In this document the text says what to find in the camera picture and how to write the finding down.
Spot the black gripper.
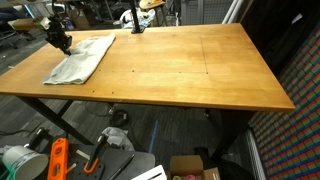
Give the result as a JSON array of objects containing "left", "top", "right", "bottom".
[{"left": 45, "top": 19, "right": 73, "bottom": 56}]

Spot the white towel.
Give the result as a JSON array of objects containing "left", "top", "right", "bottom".
[{"left": 42, "top": 33, "right": 117, "bottom": 85}]

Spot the cardboard box white label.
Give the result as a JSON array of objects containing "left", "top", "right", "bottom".
[{"left": 68, "top": 8, "right": 92, "bottom": 30}]

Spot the grey tape roll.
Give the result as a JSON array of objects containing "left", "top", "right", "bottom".
[{"left": 112, "top": 19, "right": 123, "bottom": 30}]

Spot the black office chair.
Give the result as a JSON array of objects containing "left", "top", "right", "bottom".
[{"left": 0, "top": 6, "right": 38, "bottom": 51}]

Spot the black table leg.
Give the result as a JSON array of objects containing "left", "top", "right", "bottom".
[
  {"left": 204, "top": 108, "right": 258, "bottom": 163},
  {"left": 16, "top": 96, "right": 96, "bottom": 146}
]

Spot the black vertical pole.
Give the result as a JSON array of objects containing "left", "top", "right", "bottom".
[{"left": 129, "top": 0, "right": 146, "bottom": 35}]

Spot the crumpled white cloth pile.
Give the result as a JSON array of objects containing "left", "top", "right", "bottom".
[{"left": 119, "top": 8, "right": 157, "bottom": 30}]

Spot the black round floor object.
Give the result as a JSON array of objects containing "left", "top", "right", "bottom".
[{"left": 109, "top": 108, "right": 130, "bottom": 128}]

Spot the round wooden side table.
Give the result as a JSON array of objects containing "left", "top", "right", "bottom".
[{"left": 138, "top": 0, "right": 168, "bottom": 26}]

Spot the grey plastic bag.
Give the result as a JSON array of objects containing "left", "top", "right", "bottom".
[{"left": 101, "top": 126, "right": 136, "bottom": 151}]

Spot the white plastic container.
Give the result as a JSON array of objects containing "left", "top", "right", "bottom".
[{"left": 1, "top": 144, "right": 50, "bottom": 180}]

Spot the black pen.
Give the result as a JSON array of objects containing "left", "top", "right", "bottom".
[{"left": 108, "top": 153, "right": 136, "bottom": 180}]

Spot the white sheet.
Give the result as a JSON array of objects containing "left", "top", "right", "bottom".
[{"left": 131, "top": 164, "right": 168, "bottom": 180}]

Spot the small cardboard box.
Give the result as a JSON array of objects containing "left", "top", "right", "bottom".
[{"left": 167, "top": 154, "right": 222, "bottom": 180}]

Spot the white pipe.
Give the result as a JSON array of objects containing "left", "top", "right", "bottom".
[
  {"left": 228, "top": 0, "right": 248, "bottom": 24},
  {"left": 220, "top": 0, "right": 240, "bottom": 24}
]

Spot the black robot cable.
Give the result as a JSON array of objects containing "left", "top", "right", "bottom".
[{"left": 49, "top": 0, "right": 82, "bottom": 22}]

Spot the tan wrist camera box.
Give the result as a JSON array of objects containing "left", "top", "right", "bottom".
[{"left": 7, "top": 16, "right": 52, "bottom": 32}]

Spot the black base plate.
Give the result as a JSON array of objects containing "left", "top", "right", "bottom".
[{"left": 66, "top": 146, "right": 156, "bottom": 180}]

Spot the orange handled clamp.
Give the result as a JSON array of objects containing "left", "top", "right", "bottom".
[{"left": 83, "top": 133, "right": 110, "bottom": 175}]

